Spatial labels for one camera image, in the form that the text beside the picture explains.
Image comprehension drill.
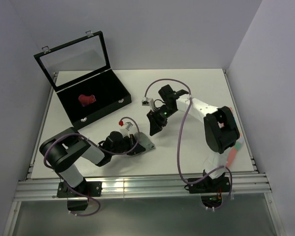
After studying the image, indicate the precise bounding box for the aluminium frame rail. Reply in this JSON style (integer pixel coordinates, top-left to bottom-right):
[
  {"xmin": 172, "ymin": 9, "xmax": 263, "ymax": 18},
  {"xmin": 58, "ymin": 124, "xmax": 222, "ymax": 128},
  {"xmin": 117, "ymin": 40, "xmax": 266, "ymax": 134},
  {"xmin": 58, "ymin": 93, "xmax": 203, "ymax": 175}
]
[{"xmin": 13, "ymin": 173, "xmax": 272, "ymax": 202}]

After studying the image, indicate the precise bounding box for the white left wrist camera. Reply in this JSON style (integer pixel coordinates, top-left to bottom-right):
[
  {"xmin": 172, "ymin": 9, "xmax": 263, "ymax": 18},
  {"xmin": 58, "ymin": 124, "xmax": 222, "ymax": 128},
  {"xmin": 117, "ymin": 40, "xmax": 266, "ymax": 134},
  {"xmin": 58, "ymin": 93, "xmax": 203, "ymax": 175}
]
[{"xmin": 118, "ymin": 120, "xmax": 133, "ymax": 137}]

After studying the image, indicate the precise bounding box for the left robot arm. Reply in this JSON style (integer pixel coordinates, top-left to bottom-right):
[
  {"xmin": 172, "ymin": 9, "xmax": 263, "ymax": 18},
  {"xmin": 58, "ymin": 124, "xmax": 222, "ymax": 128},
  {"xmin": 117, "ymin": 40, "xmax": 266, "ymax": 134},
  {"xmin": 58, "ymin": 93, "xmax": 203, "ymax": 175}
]
[{"xmin": 39, "ymin": 127, "xmax": 151, "ymax": 196}]

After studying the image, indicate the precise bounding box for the maroon sock with orange cuff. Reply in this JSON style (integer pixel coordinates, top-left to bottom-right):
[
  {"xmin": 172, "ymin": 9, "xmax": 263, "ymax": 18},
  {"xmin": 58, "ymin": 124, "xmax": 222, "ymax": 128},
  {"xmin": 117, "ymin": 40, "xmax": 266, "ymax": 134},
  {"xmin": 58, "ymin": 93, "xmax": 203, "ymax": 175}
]
[{"xmin": 78, "ymin": 94, "xmax": 96, "ymax": 107}]

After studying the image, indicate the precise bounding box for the grey-green ankle sock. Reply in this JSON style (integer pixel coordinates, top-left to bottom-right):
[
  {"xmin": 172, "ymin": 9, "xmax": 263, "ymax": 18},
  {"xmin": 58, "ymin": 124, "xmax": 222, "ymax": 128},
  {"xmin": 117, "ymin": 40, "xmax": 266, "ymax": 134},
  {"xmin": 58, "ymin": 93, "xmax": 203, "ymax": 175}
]
[{"xmin": 134, "ymin": 132, "xmax": 156, "ymax": 152}]

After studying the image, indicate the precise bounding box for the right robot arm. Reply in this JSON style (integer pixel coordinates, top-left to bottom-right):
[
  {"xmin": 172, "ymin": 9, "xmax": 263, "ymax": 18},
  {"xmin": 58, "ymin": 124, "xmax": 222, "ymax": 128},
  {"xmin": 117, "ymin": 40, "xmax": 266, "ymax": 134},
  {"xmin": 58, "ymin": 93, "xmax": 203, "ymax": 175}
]
[{"xmin": 142, "ymin": 85, "xmax": 240, "ymax": 192}]

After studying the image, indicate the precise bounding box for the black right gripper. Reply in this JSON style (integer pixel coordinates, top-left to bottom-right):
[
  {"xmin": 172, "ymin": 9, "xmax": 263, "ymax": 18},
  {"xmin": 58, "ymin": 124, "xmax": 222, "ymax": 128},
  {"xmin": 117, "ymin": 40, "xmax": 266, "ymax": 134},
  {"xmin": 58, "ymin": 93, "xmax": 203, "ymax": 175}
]
[{"xmin": 147, "ymin": 105, "xmax": 177, "ymax": 137}]

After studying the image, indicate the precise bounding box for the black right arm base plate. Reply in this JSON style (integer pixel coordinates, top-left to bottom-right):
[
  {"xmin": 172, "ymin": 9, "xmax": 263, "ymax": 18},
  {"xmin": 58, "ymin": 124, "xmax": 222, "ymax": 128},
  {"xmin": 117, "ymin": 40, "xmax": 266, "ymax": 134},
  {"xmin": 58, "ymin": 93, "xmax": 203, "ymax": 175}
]
[{"xmin": 184, "ymin": 177, "xmax": 231, "ymax": 194}]

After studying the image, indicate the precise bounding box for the black display case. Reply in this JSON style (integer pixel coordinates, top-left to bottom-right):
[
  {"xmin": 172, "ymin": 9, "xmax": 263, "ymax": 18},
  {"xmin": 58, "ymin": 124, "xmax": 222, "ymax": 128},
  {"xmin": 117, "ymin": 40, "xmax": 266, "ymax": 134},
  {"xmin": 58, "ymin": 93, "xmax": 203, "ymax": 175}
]
[{"xmin": 34, "ymin": 30, "xmax": 132, "ymax": 129}]

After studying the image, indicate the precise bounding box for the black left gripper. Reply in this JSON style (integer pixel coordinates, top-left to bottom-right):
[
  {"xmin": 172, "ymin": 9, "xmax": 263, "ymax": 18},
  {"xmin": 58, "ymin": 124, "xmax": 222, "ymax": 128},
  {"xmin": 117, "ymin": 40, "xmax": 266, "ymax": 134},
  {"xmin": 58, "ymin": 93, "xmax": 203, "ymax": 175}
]
[{"xmin": 111, "ymin": 134, "xmax": 145, "ymax": 156}]

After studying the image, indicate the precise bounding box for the pink patterned sock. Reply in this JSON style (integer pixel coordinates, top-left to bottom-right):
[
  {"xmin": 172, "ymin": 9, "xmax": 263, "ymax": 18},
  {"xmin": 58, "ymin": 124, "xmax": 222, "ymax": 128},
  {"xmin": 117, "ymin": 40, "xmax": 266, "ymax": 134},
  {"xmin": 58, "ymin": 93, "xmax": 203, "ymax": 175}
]
[{"xmin": 226, "ymin": 107, "xmax": 244, "ymax": 169}]

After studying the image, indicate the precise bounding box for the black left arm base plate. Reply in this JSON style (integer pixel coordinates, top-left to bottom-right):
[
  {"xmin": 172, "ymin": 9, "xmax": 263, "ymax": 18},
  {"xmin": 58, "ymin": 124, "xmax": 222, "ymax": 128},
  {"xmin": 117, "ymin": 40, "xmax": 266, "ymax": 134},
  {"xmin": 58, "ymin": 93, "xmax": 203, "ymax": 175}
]
[{"xmin": 57, "ymin": 181, "xmax": 102, "ymax": 198}]

